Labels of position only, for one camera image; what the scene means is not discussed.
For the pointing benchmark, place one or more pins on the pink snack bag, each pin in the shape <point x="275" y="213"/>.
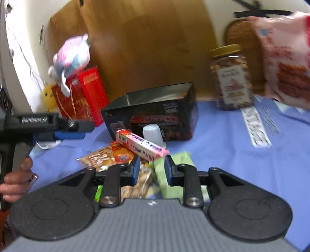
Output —
<point x="285" y="60"/>

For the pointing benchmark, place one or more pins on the black tin box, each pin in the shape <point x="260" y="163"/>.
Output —
<point x="150" y="114"/>

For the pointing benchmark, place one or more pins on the pink blue plush toy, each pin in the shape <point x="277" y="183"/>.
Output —
<point x="70" y="55"/>

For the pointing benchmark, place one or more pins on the brown wooden panel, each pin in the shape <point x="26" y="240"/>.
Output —
<point x="145" y="48"/>

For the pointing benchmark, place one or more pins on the brown woven board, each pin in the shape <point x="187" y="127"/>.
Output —
<point x="239" y="34"/>

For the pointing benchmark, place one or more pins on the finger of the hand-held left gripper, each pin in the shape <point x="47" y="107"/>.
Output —
<point x="70" y="135"/>

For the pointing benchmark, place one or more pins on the light green snack packet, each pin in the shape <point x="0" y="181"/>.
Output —
<point x="161" y="184"/>

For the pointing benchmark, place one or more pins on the nut jar with gold lid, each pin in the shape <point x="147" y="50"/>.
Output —
<point x="232" y="80"/>

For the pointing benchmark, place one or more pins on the orange snack packet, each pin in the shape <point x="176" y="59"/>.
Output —
<point x="104" y="157"/>

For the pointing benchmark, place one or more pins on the lime green snack packet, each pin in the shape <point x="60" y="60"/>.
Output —
<point x="98" y="193"/>

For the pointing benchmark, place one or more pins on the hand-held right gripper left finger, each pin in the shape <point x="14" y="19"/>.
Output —
<point x="136" y="170"/>

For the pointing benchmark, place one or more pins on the person's left hand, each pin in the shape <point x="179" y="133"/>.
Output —
<point x="14" y="187"/>

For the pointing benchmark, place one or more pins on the blue printed tablecloth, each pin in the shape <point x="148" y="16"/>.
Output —
<point x="230" y="145"/>

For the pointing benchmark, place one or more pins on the yellow duck plush toy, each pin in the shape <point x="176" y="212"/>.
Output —
<point x="48" y="97"/>

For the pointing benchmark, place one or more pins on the red gift box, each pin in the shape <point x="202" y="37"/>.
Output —
<point x="84" y="101"/>

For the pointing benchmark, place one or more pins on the horizontal black tape strip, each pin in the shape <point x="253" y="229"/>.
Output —
<point x="261" y="13"/>

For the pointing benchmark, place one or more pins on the pink candy box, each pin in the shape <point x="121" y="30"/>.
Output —
<point x="140" y="145"/>

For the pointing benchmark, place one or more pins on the diagonal black tape strip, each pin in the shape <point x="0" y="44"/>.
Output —
<point x="245" y="3"/>

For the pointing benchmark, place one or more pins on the white jelly cup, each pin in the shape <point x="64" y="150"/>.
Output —
<point x="152" y="133"/>

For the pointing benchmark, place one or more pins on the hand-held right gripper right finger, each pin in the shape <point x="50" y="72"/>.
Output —
<point x="167" y="170"/>

